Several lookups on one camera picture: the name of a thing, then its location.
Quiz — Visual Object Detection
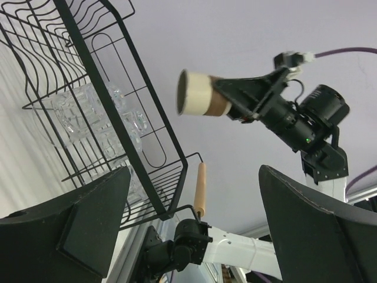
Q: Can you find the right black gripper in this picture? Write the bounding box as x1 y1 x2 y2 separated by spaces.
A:
212 66 328 153

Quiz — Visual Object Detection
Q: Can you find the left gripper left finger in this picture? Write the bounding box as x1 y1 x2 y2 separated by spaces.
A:
1 167 128 282

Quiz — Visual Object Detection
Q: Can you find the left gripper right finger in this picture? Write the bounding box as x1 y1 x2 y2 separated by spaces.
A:
259 165 376 282

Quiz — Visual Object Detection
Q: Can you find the steel cup cork base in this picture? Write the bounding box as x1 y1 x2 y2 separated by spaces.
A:
176 70 232 117

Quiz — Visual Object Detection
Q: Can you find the black wire dish rack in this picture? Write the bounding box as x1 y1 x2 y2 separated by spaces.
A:
1 1 188 229

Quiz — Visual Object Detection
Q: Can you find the clear plastic cup bottom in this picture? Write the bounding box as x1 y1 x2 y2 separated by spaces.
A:
82 156 147 206

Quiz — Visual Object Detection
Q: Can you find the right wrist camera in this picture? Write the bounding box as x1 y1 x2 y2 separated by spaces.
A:
273 51 315 80

